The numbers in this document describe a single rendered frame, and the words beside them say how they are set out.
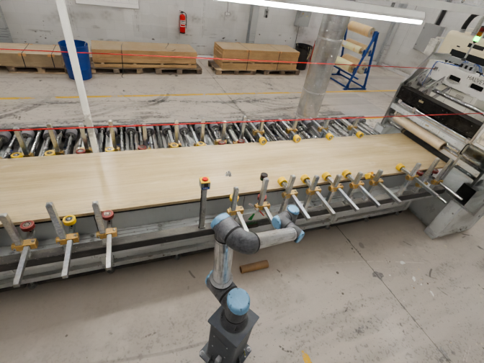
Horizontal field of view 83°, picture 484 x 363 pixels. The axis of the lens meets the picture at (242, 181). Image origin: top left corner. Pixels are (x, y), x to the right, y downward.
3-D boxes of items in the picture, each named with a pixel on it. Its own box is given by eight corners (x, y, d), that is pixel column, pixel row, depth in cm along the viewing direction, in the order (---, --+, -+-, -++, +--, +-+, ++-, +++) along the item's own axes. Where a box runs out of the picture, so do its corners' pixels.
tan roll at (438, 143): (482, 175, 309) (490, 166, 301) (474, 176, 305) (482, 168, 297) (392, 117, 410) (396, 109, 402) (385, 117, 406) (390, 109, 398)
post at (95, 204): (109, 248, 210) (97, 203, 180) (104, 249, 208) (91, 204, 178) (109, 244, 212) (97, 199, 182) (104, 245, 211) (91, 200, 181)
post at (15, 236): (32, 262, 193) (4, 215, 163) (26, 263, 192) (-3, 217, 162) (33, 258, 196) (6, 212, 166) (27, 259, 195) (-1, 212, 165)
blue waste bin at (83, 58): (95, 81, 602) (88, 46, 557) (65, 81, 581) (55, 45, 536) (95, 72, 643) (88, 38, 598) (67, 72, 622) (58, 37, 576)
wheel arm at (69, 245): (68, 278, 173) (67, 274, 170) (62, 279, 172) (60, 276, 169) (75, 227, 204) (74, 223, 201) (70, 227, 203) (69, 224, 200)
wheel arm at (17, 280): (21, 287, 164) (18, 283, 162) (14, 288, 163) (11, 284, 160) (36, 232, 195) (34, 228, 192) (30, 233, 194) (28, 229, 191)
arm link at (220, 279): (218, 306, 181) (224, 237, 132) (203, 287, 190) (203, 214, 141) (236, 293, 189) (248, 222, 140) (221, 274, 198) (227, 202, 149)
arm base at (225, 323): (253, 317, 188) (255, 310, 182) (235, 339, 176) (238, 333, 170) (232, 299, 196) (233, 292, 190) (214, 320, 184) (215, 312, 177)
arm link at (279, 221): (284, 225, 179) (295, 217, 186) (271, 214, 185) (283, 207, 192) (280, 235, 185) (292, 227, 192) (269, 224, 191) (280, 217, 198)
